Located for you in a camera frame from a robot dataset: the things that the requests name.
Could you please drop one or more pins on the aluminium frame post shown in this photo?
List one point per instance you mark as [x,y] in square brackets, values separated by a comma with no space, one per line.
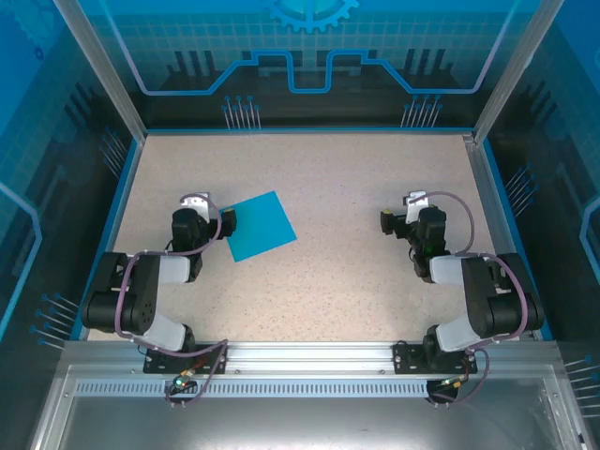
[104,70]
[513,70]

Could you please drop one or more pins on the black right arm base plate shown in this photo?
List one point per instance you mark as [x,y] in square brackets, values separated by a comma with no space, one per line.
[405,358]

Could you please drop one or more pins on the sheet metal tray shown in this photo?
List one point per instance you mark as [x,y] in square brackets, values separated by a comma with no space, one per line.
[300,422]

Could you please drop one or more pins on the aluminium side rail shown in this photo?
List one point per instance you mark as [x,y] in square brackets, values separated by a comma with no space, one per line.
[486,187]

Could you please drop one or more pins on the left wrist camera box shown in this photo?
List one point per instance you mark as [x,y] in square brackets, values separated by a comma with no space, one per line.
[194,204]

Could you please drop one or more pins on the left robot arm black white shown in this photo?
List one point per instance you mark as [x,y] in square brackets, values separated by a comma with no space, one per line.
[145,300]

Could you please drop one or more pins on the aluminium mounting rail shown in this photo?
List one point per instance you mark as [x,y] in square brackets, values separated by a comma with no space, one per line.
[309,356]

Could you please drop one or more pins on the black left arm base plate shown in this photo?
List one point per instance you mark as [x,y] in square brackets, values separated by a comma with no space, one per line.
[157,361]

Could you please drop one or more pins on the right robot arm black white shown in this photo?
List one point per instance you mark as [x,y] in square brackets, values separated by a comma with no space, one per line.
[478,290]

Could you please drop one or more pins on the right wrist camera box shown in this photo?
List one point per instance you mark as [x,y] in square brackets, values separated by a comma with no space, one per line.
[416,201]

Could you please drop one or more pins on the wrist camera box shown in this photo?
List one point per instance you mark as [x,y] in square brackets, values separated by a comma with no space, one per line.
[416,201]
[194,204]

